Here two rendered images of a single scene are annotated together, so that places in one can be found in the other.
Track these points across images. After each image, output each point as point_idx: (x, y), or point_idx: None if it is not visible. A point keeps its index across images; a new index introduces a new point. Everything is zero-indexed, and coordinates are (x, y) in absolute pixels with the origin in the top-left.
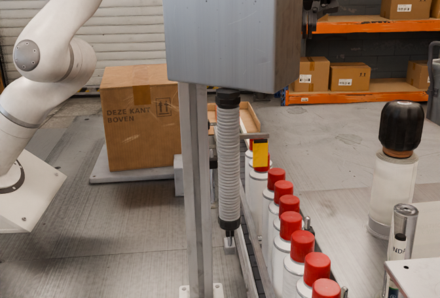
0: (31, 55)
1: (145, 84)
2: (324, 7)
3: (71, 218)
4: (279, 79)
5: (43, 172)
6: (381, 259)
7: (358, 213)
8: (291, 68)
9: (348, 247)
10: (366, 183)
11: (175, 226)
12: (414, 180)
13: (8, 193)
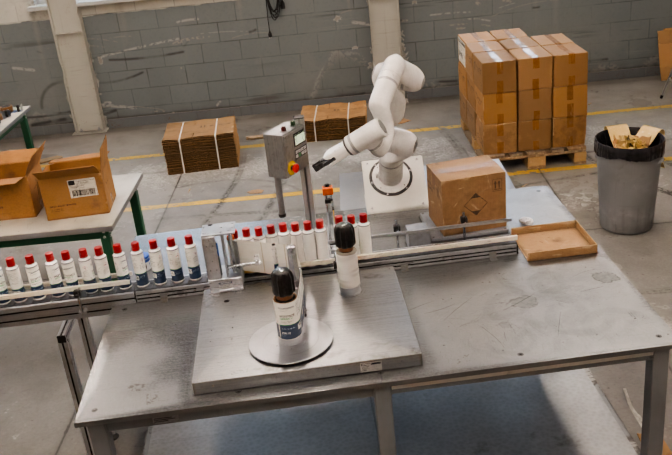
0: None
1: (434, 173)
2: (322, 162)
3: (380, 220)
4: (270, 173)
5: (417, 197)
6: (324, 287)
7: (366, 284)
8: (279, 173)
9: (334, 280)
10: (432, 303)
11: (373, 246)
12: (339, 264)
13: (382, 194)
